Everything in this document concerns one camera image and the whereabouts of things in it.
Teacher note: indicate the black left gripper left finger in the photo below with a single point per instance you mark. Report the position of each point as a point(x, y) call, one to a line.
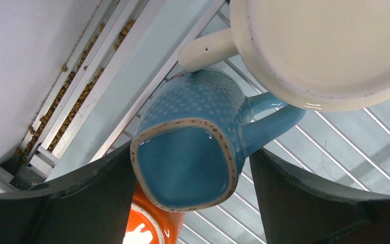
point(88, 205)

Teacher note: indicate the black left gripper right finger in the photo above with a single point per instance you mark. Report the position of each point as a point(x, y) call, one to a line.
point(298, 206)

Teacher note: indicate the orange mug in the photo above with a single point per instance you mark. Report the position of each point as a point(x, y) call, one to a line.
point(149, 224)

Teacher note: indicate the light blue mug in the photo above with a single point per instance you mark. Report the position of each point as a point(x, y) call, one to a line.
point(194, 137)

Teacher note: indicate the cream mug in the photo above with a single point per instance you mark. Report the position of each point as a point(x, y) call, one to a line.
point(328, 56)

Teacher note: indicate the metal wire dish rack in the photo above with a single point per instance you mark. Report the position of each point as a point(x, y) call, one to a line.
point(351, 148)

